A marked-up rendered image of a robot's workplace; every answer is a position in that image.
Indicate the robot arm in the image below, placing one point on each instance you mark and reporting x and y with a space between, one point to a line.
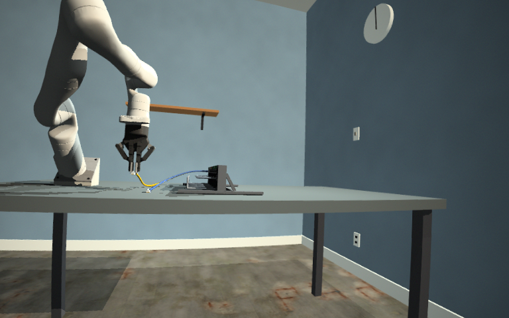
85 24

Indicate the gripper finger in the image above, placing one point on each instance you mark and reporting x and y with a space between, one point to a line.
139 159
120 148

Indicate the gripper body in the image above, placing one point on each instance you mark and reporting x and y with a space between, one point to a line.
136 133

